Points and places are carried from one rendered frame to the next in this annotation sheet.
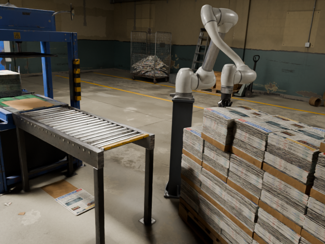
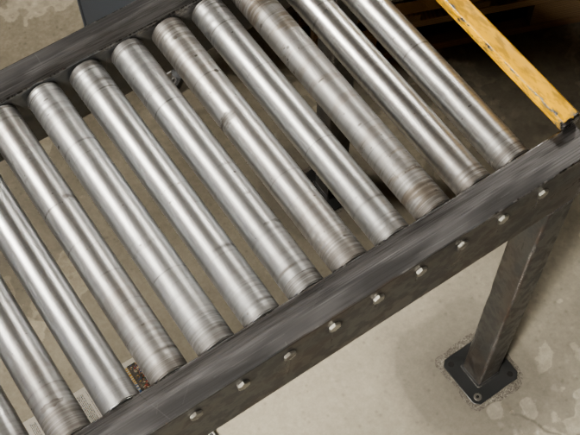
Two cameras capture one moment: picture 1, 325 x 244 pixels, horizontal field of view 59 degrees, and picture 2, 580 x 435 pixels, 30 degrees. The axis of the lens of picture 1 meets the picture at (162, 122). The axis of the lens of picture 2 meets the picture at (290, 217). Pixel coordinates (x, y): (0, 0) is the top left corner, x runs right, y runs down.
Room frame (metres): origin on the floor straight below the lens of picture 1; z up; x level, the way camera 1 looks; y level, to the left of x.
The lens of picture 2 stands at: (1.91, 1.23, 1.98)
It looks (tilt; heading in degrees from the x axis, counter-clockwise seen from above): 61 degrees down; 286
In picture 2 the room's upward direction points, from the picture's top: 1 degrees counter-clockwise
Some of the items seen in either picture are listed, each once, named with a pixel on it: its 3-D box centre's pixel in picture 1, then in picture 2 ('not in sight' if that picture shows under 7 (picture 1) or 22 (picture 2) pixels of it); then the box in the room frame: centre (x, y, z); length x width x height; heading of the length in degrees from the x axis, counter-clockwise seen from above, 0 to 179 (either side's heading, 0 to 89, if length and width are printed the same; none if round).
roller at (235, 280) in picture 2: (90, 130); (169, 188); (2.25, 0.60, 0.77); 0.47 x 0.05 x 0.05; 139
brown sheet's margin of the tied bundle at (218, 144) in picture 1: (221, 140); not in sight; (1.91, -0.42, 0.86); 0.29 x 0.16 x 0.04; 25
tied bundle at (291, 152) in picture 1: (310, 156); not in sight; (1.46, -0.82, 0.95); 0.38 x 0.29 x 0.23; 116
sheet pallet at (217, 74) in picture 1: (221, 83); not in sight; (8.67, -1.74, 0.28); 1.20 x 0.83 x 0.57; 49
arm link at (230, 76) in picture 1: (229, 74); not in sight; (2.12, -0.48, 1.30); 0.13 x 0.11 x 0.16; 114
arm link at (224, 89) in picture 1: (227, 89); not in sight; (2.11, -0.47, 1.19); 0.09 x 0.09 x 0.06
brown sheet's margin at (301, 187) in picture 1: (307, 171); not in sight; (1.46, -0.82, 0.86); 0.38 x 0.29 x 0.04; 116
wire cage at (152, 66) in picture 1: (150, 56); not in sight; (10.34, 0.53, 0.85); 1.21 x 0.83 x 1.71; 49
